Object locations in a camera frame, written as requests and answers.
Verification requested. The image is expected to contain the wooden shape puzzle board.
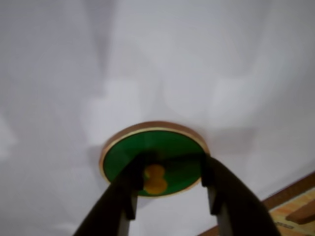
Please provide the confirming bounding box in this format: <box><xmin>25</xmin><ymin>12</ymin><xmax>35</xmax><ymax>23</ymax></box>
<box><xmin>194</xmin><ymin>172</ymin><xmax>315</xmax><ymax>236</ymax></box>

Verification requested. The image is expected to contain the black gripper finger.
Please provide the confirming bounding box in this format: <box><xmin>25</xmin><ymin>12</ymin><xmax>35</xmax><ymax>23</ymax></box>
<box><xmin>72</xmin><ymin>153</ymin><xmax>146</xmax><ymax>236</ymax></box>
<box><xmin>200</xmin><ymin>154</ymin><xmax>281</xmax><ymax>236</ymax></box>

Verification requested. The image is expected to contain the green circle piece yellow pin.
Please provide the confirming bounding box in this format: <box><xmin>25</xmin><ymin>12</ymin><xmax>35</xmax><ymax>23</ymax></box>
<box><xmin>99</xmin><ymin>120</ymin><xmax>212</xmax><ymax>199</ymax></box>

